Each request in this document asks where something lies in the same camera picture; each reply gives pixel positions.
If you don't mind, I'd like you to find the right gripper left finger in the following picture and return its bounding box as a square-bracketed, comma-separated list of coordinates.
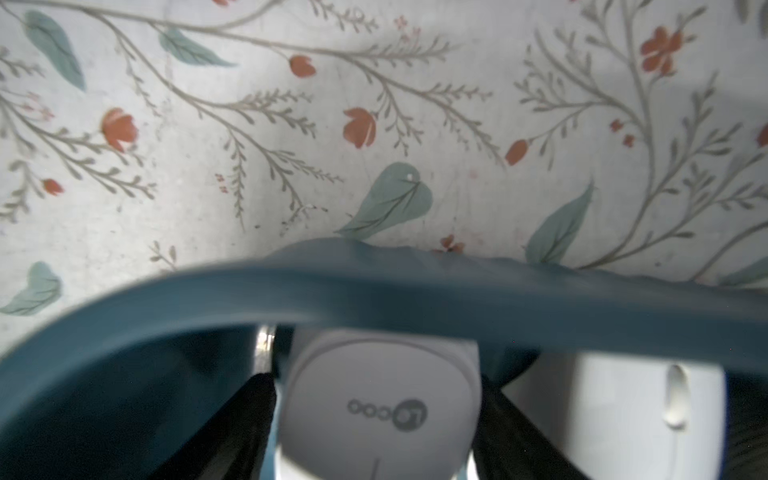
[150, 373, 277, 480]

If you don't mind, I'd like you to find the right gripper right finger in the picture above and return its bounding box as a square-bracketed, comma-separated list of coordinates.
[472, 377, 587, 480]

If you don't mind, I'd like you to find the white scroll wheel mouse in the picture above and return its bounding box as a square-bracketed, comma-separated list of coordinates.
[504, 352, 726, 479]

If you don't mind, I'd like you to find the white ribbed logo mouse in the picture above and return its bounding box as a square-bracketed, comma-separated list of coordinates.
[274, 327, 481, 479]

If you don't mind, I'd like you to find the teal plastic storage box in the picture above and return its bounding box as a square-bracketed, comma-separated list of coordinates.
[1, 239, 767, 479]

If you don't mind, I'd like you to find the black ribbed logo mouse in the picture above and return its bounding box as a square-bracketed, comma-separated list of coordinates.
[721, 373, 767, 480]

